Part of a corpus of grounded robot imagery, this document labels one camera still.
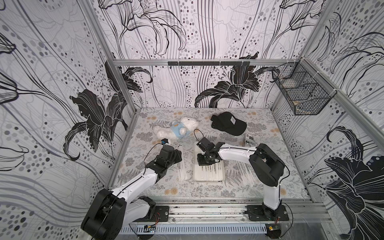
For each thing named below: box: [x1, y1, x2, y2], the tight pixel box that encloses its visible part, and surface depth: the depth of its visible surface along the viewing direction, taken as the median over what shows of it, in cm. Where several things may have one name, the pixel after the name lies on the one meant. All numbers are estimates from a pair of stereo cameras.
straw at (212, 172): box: [209, 164, 216, 181], surface depth 88 cm
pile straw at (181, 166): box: [176, 144, 187, 181], surface depth 90 cm
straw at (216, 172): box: [213, 163, 220, 181], surface depth 88 cm
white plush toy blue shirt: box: [154, 116, 199, 140], surface depth 100 cm
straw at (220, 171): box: [217, 162, 224, 182], surface depth 88 cm
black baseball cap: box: [210, 111, 247, 136], surface depth 107 cm
